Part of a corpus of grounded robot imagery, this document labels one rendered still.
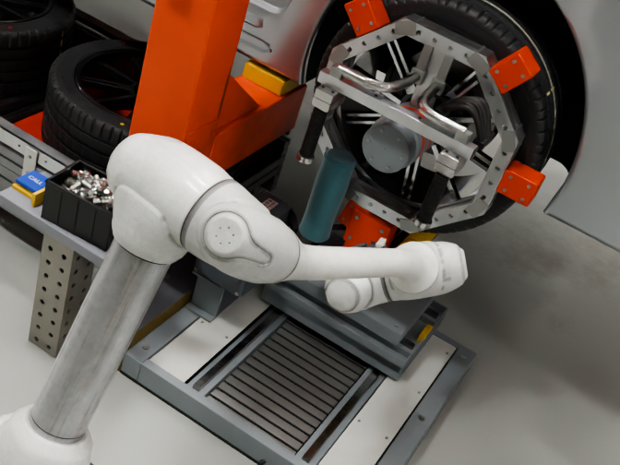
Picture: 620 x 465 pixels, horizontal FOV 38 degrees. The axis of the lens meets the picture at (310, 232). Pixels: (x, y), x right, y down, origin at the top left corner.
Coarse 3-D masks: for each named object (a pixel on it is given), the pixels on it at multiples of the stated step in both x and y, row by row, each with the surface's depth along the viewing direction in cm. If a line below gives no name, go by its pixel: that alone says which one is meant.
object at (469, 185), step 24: (384, 48) 262; (360, 72) 247; (408, 72) 241; (408, 96) 244; (456, 96) 237; (360, 120) 254; (456, 120) 240; (360, 144) 261; (360, 168) 257; (408, 168) 252; (384, 192) 256; (408, 192) 255; (456, 192) 249
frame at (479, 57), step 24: (408, 24) 224; (432, 24) 226; (336, 48) 236; (360, 48) 233; (456, 48) 221; (480, 48) 221; (480, 72) 220; (504, 96) 224; (504, 120) 222; (504, 144) 224; (504, 168) 227; (360, 192) 250; (480, 192) 233; (384, 216) 250; (408, 216) 247; (456, 216) 239
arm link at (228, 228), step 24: (216, 192) 135; (240, 192) 137; (192, 216) 135; (216, 216) 130; (240, 216) 130; (264, 216) 134; (192, 240) 135; (216, 240) 130; (240, 240) 129; (264, 240) 132; (288, 240) 139; (216, 264) 132; (240, 264) 131; (264, 264) 134; (288, 264) 140
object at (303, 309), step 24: (264, 288) 283; (288, 288) 285; (288, 312) 283; (312, 312) 278; (336, 312) 280; (432, 312) 291; (336, 336) 277; (360, 336) 273; (408, 336) 283; (384, 360) 272; (408, 360) 270
